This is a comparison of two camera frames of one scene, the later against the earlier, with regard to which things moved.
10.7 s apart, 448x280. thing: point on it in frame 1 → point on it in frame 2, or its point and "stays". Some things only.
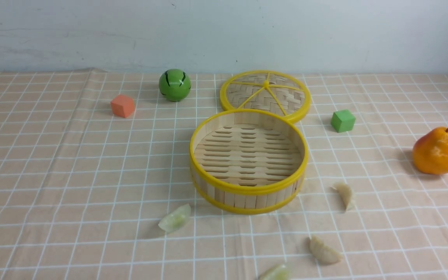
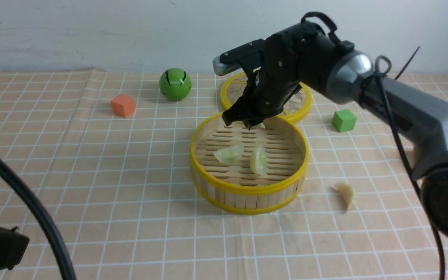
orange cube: x=122 y=106 stays
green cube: x=343 y=121 stays
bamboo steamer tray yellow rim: x=248 y=161 stays
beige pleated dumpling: x=324 y=254 → x=261 y=125
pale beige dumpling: x=345 y=192 stays
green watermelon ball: x=175 y=85 stays
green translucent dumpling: x=175 y=219 → x=232 y=155
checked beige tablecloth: x=85 y=174 stays
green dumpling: x=280 y=272 → x=258 y=160
